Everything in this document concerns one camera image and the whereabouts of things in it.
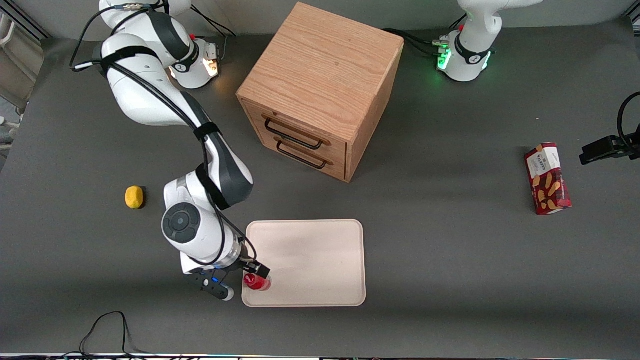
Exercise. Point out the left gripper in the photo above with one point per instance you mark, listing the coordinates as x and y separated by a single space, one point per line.
611 147

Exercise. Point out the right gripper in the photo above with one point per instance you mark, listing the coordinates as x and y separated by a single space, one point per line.
251 267

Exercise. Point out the red coke bottle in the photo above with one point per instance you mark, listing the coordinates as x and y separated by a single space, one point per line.
257 283

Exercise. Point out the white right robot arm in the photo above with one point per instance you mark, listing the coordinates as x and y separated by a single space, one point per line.
145 95

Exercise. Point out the beige plastic tray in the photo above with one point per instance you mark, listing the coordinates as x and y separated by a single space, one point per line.
310 255

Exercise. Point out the red cookie box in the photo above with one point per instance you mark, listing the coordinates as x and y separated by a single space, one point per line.
547 180

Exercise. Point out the yellow lemon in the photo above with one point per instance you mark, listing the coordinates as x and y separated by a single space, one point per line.
134 197

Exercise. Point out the wooden drawer cabinet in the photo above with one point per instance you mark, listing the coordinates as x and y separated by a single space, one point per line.
320 75

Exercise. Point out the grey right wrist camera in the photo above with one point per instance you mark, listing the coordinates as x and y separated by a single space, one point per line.
212 286

